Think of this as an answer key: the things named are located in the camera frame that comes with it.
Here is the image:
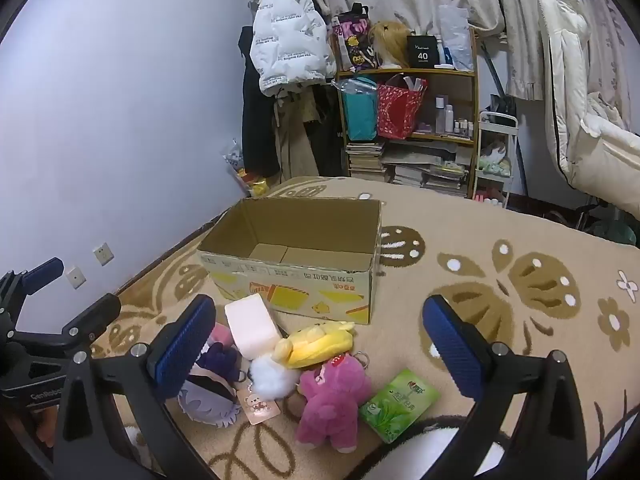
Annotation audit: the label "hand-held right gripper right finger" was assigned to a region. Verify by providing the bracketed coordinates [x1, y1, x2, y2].
[421, 295, 590, 480]

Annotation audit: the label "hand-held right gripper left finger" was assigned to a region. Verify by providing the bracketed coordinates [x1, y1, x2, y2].
[50, 294, 218, 480]

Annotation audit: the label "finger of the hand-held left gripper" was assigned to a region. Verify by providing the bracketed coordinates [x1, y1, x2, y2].
[60, 294, 122, 357]
[0, 257, 65, 321]

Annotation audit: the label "purple plush doll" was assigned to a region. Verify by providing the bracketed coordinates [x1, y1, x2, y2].
[177, 322, 246, 428]

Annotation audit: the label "pink and white soft block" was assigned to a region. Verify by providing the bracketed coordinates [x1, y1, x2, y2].
[224, 293, 282, 359]

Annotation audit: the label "green tissue pack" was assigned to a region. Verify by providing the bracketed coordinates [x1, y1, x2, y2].
[359, 368, 441, 444]

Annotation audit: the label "white fluffy pompom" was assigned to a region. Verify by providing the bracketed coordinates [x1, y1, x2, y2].
[248, 355, 301, 401]

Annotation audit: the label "printed cardboard box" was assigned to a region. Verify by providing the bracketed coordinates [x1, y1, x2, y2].
[197, 196, 383, 326]

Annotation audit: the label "pink plush bear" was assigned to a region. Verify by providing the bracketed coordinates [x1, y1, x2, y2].
[295, 352, 373, 448]

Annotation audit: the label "yellow plush toy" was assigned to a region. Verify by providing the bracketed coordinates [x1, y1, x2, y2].
[272, 321, 357, 371]

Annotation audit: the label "light green soft item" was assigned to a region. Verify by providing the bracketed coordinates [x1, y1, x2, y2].
[477, 156, 512, 177]

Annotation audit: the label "pink bear tag card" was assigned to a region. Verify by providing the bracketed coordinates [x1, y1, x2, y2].
[243, 391, 281, 426]

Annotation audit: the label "pile of papers and magazines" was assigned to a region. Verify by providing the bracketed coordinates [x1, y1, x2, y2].
[382, 140, 473, 198]

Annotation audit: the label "black chair base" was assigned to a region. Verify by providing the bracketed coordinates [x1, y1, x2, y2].
[545, 195, 621, 233]

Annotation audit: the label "plastic bag of snacks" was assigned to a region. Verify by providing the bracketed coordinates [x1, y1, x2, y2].
[221, 137, 271, 198]

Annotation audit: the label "stack of books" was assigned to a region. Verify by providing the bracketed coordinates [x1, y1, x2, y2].
[346, 141, 386, 183]

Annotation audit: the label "white trolley cart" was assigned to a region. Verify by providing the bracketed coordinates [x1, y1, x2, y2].
[472, 110, 518, 210]

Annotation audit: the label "beige hanging coat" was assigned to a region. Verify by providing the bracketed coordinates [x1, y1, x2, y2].
[274, 92, 321, 178]

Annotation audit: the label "red patterned bag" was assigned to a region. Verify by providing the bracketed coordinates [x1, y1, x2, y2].
[376, 76, 428, 140]

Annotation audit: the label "black hanging coat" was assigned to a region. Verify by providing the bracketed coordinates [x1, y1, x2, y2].
[241, 25, 281, 178]

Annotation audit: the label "dark hanging clothes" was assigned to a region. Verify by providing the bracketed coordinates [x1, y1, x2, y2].
[310, 85, 347, 178]

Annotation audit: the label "teal bag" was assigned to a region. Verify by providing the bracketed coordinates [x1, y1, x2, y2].
[341, 77, 379, 142]

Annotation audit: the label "cream puffer coat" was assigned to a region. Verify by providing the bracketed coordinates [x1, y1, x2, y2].
[537, 0, 640, 221]

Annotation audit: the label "wooden shelf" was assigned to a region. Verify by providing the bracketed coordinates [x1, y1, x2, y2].
[334, 27, 478, 200]

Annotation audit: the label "black box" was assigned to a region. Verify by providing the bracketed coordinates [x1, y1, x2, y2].
[406, 35, 445, 69]

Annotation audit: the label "blonde wig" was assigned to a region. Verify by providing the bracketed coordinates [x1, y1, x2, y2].
[369, 20, 413, 70]

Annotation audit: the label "clear plastic bag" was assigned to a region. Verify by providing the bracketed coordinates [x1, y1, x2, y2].
[439, 4, 473, 72]

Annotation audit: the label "purple printed bag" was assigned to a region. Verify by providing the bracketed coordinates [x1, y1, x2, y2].
[332, 3, 381, 73]

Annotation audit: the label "white puffer jacket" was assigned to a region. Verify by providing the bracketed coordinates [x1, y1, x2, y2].
[250, 0, 337, 97]

